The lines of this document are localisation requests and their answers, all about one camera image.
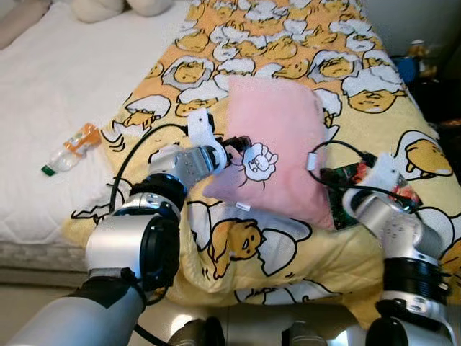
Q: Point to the dark green red snack packet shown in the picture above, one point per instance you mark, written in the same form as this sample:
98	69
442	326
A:
342	213

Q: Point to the pink plush pillow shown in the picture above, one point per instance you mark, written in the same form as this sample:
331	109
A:
281	137

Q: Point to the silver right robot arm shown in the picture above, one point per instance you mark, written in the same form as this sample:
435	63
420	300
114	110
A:
392	227

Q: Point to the yellow cartoon print blanket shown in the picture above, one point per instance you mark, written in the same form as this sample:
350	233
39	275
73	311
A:
288	43

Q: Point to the blue cup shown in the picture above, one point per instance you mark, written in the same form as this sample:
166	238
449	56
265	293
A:
405	70

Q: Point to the orange drink bottle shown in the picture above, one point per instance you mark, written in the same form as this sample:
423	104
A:
416	49

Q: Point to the dark robot right leg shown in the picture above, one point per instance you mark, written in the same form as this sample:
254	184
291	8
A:
302	336

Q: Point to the dark robot leg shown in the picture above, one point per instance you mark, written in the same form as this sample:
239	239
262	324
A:
302	336
198	333

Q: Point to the clear bottle with orange label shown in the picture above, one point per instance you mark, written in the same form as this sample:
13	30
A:
68	153

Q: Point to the white quilted mattress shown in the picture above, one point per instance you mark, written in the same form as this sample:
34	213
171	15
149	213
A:
72	86

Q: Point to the dark robot left leg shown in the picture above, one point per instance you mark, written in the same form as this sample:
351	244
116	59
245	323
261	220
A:
198	333

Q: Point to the cream plush toy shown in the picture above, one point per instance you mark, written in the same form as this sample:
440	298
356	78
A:
97	9

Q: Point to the beige pillow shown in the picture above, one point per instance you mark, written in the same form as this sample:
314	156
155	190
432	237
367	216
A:
18	18

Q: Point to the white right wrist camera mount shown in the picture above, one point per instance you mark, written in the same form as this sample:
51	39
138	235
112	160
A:
385	173

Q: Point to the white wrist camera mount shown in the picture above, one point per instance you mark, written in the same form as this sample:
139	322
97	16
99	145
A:
198	133
385	173

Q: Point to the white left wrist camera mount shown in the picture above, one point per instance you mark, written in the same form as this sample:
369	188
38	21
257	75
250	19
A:
198	133

